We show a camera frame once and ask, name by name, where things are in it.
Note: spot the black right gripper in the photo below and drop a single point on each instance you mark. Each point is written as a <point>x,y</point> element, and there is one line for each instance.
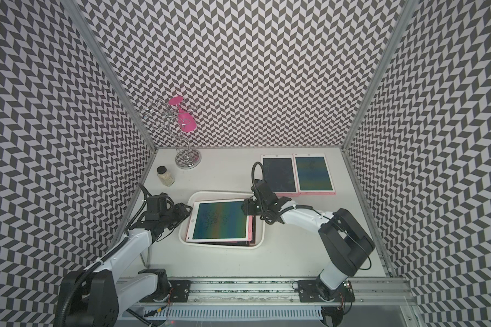
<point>247,204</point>

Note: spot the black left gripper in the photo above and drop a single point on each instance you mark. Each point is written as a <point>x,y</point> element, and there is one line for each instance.
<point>181,210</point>

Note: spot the pink writing tablet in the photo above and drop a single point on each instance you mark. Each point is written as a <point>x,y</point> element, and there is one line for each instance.
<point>313,175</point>
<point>279,173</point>
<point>219,221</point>

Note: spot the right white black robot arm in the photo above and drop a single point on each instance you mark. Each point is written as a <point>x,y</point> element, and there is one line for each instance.
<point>347,244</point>

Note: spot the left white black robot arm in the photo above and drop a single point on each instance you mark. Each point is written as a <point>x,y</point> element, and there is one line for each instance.
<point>95,296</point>

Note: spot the glass spice jar black lid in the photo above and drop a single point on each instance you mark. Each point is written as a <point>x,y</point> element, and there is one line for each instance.
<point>165,176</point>

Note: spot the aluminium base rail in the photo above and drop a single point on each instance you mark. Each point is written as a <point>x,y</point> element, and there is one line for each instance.
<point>229,292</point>

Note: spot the chrome wire jewelry stand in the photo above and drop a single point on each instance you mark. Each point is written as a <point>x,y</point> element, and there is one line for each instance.
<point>164,117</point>

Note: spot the aluminium corner post left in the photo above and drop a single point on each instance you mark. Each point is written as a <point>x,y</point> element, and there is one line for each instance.
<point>74,12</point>

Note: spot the aluminium corner post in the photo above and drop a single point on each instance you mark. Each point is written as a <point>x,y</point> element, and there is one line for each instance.
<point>396,35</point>
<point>74,12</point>

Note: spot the aluminium corner post right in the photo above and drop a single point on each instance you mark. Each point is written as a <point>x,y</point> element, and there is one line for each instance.
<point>396,35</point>

